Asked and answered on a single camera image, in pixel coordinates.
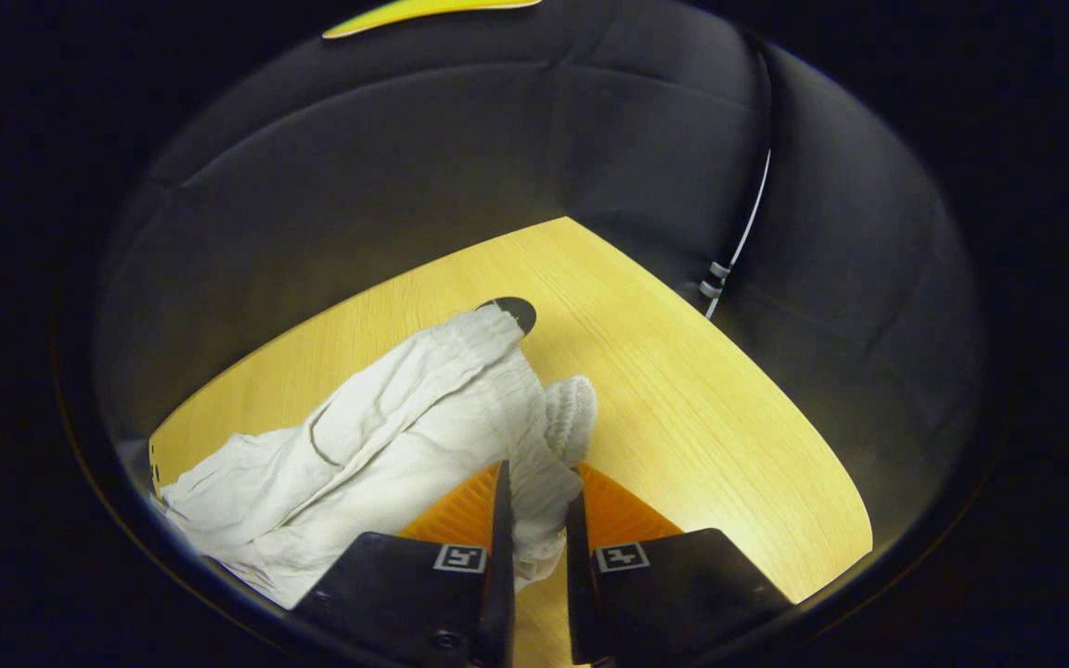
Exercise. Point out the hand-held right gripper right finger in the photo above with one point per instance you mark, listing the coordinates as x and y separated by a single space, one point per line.
579 584

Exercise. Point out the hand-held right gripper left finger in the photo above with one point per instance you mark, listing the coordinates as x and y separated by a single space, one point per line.
502 575

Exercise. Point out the white jeans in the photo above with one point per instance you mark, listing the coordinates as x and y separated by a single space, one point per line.
386 436

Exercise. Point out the black backdrop cloth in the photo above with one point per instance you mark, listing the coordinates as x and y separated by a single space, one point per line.
460 148

